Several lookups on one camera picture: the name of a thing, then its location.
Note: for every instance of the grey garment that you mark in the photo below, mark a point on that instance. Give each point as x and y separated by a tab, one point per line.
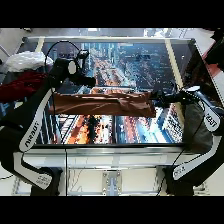
196	130

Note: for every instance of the white garment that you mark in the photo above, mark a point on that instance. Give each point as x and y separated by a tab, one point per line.
26	60

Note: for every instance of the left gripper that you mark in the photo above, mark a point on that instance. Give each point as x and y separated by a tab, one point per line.
85	81

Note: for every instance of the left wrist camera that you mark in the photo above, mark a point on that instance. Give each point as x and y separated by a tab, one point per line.
82	54

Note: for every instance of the dark red garment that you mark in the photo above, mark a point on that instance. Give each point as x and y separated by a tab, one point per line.
21	86

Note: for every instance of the silver frame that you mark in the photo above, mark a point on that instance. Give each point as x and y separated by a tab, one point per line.
111	181

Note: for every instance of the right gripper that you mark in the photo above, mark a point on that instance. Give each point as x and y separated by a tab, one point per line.
161	99

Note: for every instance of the brown shirt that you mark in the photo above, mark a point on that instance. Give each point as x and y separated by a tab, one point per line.
106	104

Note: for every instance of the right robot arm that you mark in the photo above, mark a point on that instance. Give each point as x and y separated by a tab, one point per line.
208	121

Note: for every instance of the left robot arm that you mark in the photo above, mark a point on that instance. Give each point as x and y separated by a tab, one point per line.
31	130

